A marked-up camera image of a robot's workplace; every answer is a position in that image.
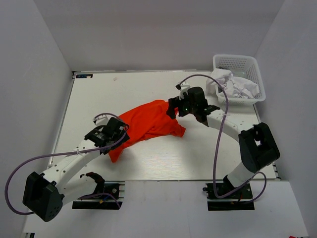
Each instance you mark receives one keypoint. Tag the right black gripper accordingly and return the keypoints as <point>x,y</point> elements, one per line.
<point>176,102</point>

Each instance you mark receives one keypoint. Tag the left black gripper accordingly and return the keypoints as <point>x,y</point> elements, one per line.
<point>125,140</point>

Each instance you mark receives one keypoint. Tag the orange t shirt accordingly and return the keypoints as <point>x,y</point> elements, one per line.
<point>145,122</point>

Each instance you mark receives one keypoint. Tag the white t shirt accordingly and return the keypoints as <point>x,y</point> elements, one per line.
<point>235,86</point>

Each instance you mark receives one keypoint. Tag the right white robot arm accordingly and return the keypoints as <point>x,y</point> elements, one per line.
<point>258,148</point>

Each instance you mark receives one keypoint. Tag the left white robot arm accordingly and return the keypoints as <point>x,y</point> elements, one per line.
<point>47,192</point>

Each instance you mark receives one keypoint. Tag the blue black table label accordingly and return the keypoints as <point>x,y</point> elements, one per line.
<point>84,76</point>

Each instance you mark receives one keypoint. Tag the white plastic basket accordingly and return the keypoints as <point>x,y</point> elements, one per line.
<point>242,64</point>

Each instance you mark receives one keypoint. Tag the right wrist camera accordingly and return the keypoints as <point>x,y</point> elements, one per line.
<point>183,89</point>

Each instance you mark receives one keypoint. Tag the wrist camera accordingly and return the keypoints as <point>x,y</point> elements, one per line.
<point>183,89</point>
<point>101,121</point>

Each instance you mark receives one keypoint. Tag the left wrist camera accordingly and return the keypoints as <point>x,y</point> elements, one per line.
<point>101,121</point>

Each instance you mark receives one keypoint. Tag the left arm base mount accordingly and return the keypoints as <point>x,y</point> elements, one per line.
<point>110,197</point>

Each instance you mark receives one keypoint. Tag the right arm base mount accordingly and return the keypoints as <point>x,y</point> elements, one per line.
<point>238,201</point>

